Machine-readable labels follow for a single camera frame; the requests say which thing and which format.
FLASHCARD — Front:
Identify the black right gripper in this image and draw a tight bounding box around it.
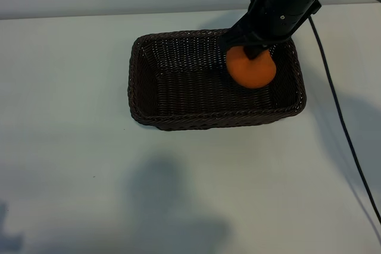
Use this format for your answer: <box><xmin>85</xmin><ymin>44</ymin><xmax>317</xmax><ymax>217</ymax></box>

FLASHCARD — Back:
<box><xmin>218</xmin><ymin>0</ymin><xmax>335</xmax><ymax>61</ymax></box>

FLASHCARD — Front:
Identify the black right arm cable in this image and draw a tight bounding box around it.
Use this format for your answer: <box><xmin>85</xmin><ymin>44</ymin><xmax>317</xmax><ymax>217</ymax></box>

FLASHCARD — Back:
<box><xmin>307</xmin><ymin>15</ymin><xmax>381</xmax><ymax>225</ymax></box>

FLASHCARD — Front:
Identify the orange fruit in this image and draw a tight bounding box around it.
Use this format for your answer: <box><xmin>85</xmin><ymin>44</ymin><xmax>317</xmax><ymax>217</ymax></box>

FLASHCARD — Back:
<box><xmin>225</xmin><ymin>45</ymin><xmax>277</xmax><ymax>90</ymax></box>

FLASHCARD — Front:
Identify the dark brown woven basket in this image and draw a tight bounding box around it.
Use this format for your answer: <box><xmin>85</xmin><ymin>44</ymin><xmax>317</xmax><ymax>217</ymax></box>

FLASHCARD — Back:
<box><xmin>127</xmin><ymin>24</ymin><xmax>307</xmax><ymax>132</ymax></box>

